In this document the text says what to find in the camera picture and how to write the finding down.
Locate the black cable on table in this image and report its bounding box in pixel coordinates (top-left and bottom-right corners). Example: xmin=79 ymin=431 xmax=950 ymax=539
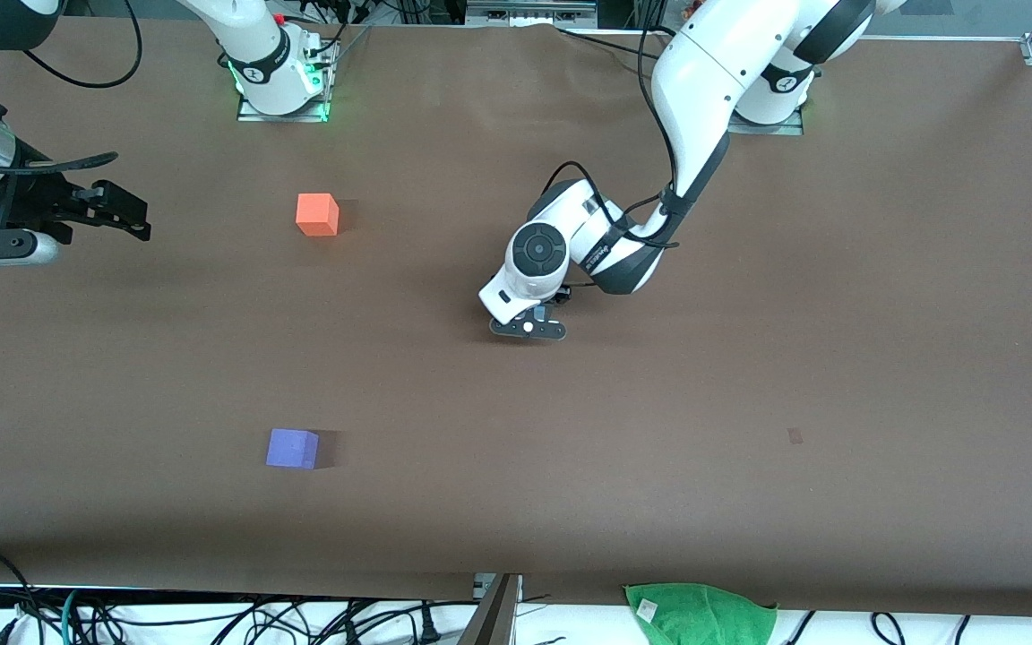
xmin=556 ymin=25 xmax=665 ymax=56

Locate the grey metal post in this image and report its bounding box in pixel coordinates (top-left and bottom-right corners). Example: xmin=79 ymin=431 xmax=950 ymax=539
xmin=458 ymin=573 xmax=523 ymax=645

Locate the black looping arm cable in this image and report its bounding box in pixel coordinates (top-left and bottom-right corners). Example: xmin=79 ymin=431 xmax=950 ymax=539
xmin=21 ymin=0 xmax=142 ymax=90

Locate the orange foam block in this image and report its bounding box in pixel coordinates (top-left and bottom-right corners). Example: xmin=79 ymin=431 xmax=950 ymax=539
xmin=296 ymin=193 xmax=340 ymax=237

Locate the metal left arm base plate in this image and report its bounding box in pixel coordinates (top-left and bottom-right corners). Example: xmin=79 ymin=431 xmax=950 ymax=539
xmin=727 ymin=106 xmax=805 ymax=136

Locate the purple foam block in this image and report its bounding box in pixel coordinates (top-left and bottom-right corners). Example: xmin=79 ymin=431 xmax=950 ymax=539
xmin=265 ymin=428 xmax=320 ymax=470

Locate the green cloth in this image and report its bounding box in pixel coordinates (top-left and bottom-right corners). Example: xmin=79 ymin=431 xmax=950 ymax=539
xmin=625 ymin=583 xmax=778 ymax=645

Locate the brown table cover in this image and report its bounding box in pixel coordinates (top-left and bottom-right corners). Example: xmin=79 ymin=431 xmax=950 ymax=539
xmin=0 ymin=18 xmax=1032 ymax=619

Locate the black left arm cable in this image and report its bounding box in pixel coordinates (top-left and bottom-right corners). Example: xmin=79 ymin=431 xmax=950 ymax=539
xmin=543 ymin=0 xmax=689 ymax=254

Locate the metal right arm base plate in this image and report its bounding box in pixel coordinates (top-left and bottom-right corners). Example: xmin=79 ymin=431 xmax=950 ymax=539
xmin=236 ymin=36 xmax=331 ymax=124

